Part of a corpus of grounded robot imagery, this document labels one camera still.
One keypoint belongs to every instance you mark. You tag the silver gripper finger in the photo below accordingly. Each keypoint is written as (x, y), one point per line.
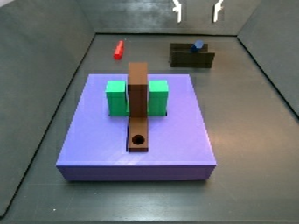
(178, 10)
(218, 11)

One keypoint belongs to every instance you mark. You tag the blue peg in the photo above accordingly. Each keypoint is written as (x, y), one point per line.
(197, 46)

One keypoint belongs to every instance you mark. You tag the black angle fixture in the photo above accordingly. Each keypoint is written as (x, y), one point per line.
(182, 57)

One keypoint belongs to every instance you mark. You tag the red peg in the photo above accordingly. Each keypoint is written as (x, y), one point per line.
(120, 50)

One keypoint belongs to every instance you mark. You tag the right green block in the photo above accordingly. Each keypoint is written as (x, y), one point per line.
(158, 97)

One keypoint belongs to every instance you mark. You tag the green block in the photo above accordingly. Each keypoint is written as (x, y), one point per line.
(158, 97)
(117, 97)

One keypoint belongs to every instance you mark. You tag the brown L-shaped hole piece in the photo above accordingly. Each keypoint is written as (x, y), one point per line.
(138, 122)

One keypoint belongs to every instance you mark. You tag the left green block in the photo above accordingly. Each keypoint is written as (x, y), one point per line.
(117, 97)

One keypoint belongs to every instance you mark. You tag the purple base block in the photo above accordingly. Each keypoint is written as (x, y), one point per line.
(94, 153)

